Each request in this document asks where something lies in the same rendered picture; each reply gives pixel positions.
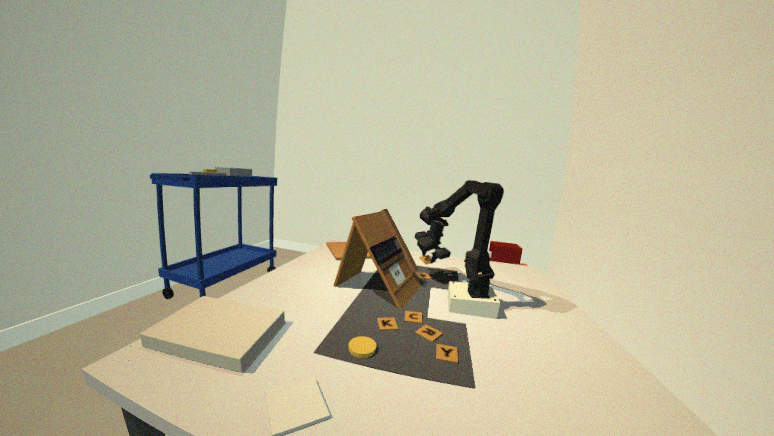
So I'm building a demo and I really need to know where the tan flat rectangular card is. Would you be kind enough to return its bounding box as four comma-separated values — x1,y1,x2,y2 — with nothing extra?
326,242,372,261

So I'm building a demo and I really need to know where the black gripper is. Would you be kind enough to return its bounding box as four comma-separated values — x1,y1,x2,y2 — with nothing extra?
414,230,451,264

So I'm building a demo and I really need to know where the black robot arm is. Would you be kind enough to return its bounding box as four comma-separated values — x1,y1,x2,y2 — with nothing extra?
417,180,504,299

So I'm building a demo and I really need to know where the yellow round disc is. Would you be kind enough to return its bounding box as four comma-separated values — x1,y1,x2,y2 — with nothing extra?
349,336,376,358

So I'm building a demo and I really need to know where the white paper ticket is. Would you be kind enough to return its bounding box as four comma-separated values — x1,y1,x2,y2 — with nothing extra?
389,263,406,286

